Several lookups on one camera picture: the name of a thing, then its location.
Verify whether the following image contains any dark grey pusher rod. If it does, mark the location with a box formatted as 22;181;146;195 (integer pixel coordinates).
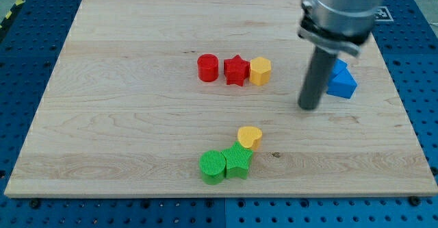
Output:
298;47;339;110

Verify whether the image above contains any red star block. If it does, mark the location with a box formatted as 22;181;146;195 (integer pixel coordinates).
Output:
224;55;250;86

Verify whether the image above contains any green star block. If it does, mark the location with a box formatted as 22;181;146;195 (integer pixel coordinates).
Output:
221;141;253;179

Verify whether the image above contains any blue triangle block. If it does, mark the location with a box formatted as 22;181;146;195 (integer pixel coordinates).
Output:
326;68;357;99

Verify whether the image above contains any blue cube block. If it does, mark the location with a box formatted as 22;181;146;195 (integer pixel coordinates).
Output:
330;59;348;79

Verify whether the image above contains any yellow hexagon block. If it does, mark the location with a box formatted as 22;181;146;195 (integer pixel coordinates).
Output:
249;57;272;86

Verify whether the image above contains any yellow heart block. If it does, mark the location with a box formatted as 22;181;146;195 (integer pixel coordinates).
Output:
237;126;263;151

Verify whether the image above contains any black white fiducial marker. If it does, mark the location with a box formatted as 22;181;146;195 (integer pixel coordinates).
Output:
375;6;394;22

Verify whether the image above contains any red cylinder block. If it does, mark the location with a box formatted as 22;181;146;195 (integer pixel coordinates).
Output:
197;54;219;82

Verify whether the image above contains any green cylinder block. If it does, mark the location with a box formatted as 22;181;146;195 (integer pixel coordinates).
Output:
199;151;226;185

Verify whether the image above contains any wooden board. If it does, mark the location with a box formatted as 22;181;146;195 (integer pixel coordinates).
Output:
5;0;437;198

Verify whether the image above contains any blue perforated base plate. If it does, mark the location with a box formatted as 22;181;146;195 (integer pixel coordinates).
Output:
1;0;437;227

